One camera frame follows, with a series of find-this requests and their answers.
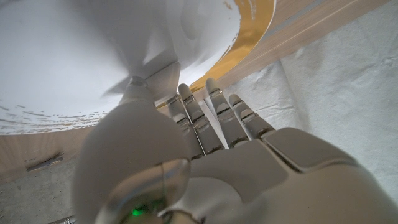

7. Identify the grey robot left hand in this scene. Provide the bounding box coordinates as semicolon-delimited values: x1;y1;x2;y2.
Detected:
73;76;398;224

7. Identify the white paper plate gold rim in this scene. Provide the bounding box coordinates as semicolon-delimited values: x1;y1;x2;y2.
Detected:
0;0;276;135

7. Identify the white curtain backdrop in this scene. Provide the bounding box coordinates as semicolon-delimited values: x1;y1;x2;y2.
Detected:
203;0;398;206

